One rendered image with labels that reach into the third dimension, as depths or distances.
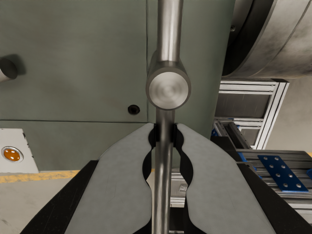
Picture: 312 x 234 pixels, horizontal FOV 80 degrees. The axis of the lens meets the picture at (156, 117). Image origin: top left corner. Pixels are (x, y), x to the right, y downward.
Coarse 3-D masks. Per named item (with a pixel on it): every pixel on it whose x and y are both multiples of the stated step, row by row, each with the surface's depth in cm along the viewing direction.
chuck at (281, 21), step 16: (256, 0) 22; (272, 0) 19; (288, 0) 19; (304, 0) 19; (256, 16) 22; (272, 16) 20; (288, 16) 20; (240, 32) 26; (256, 32) 22; (272, 32) 21; (288, 32) 21; (240, 48) 26; (256, 48) 23; (272, 48) 23; (224, 64) 33; (240, 64) 26; (256, 64) 26
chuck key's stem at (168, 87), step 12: (156, 60) 10; (180, 60) 11; (156, 72) 8; (168, 72) 8; (180, 72) 8; (156, 84) 9; (168, 84) 9; (180, 84) 9; (156, 96) 9; (168, 96) 9; (180, 96) 9; (168, 108) 9
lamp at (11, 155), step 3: (6, 150) 25; (9, 150) 25; (12, 150) 25; (6, 153) 25; (9, 153) 25; (12, 153) 25; (15, 153) 25; (6, 156) 25; (9, 156) 25; (12, 156) 25; (15, 156) 25; (18, 156) 25; (9, 159) 26; (12, 159) 26; (15, 159) 26; (18, 159) 26
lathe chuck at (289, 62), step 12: (300, 24) 20; (300, 36) 21; (288, 48) 23; (300, 48) 23; (276, 60) 25; (288, 60) 25; (300, 60) 25; (264, 72) 28; (276, 72) 28; (288, 72) 28; (300, 72) 28
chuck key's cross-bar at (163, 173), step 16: (160, 0) 9; (176, 0) 8; (160, 16) 9; (176, 16) 9; (160, 32) 9; (176, 32) 9; (160, 48) 9; (176, 48) 9; (160, 112) 11; (160, 128) 12; (160, 144) 12; (160, 160) 13; (160, 176) 13; (160, 192) 13; (160, 208) 13; (160, 224) 14
